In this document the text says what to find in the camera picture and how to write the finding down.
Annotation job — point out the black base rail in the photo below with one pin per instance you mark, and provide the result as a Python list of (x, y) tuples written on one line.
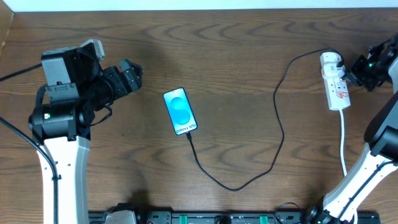
[(164, 217)]

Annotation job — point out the blue Galaxy smartphone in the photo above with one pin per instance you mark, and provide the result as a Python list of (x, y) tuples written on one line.
[(180, 111)]

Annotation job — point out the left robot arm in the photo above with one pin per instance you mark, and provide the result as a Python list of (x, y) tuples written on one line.
[(77, 87)]

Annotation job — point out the brown cardboard panel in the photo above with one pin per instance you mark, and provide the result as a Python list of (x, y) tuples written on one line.
[(6, 17)]

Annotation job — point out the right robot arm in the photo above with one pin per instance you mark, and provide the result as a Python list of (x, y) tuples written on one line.
[(379, 156)]

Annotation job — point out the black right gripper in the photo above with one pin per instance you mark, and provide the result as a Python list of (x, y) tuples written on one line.
[(360, 70)]

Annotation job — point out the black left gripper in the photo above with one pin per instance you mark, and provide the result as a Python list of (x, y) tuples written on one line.
[(123, 81)]

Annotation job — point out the white charger plug adapter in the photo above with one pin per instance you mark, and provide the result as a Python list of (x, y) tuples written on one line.
[(332, 65)]

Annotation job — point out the white power strip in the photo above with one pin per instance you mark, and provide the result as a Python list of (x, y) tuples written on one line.
[(337, 94)]

